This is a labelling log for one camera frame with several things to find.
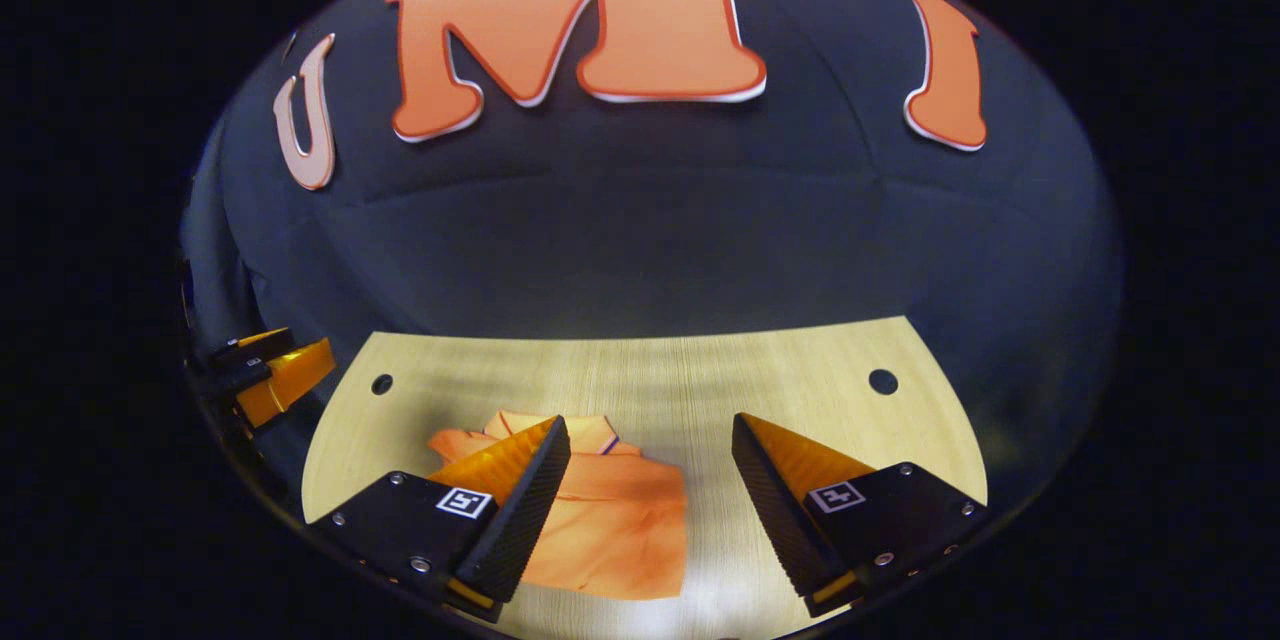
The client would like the orange T-shirt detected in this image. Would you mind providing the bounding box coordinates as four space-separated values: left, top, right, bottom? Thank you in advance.
428 410 689 601

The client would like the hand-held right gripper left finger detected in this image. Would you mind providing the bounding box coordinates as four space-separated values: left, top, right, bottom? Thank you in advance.
308 415 572 624

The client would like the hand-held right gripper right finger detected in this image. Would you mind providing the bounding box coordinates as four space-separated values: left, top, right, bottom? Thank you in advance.
731 412 989 619

